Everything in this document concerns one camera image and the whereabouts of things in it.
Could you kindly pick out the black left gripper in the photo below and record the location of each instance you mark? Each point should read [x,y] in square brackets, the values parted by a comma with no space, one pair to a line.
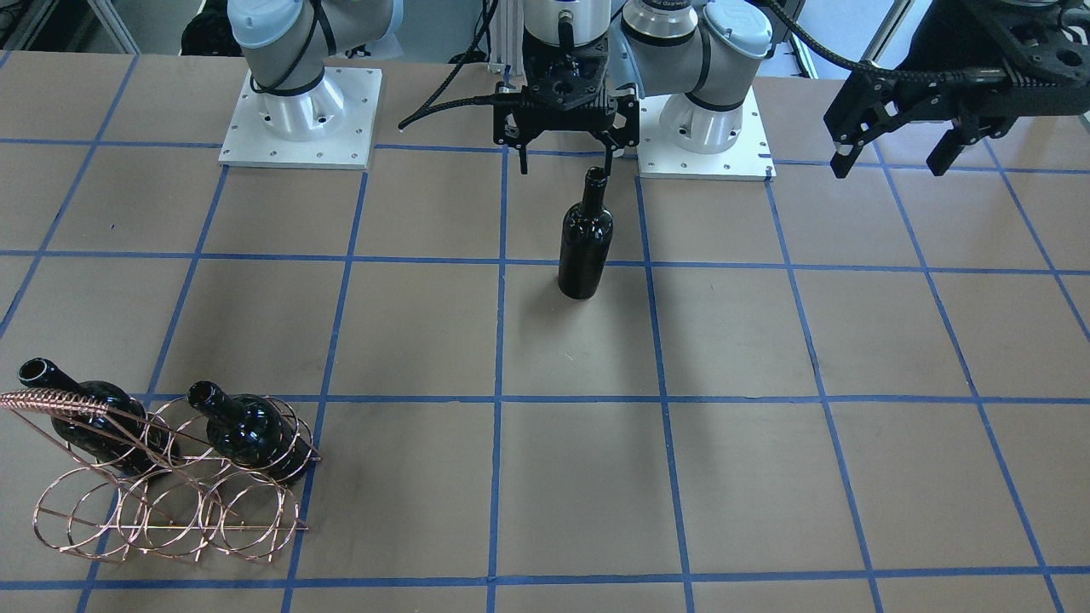
[862,109]

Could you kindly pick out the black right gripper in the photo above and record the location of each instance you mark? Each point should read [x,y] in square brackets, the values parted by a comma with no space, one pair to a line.
[511,128]

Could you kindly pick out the dark glass wine bottle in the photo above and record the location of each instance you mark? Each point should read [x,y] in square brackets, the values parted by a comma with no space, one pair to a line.
[587,231]

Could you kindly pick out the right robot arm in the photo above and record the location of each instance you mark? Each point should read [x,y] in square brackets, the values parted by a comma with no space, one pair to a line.
[286,43]

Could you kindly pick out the dark bottle in rack corner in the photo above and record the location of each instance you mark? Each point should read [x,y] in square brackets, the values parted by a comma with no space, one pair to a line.
[251,432]

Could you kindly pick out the dark bottle in rack end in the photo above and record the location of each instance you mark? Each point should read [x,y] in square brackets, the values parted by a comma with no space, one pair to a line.
[123,439]

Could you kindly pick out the aluminium frame post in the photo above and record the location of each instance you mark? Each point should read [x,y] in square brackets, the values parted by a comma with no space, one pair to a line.
[505,31]

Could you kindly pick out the copper wire wine rack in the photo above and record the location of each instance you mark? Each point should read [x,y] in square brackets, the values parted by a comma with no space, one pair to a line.
[191,502]

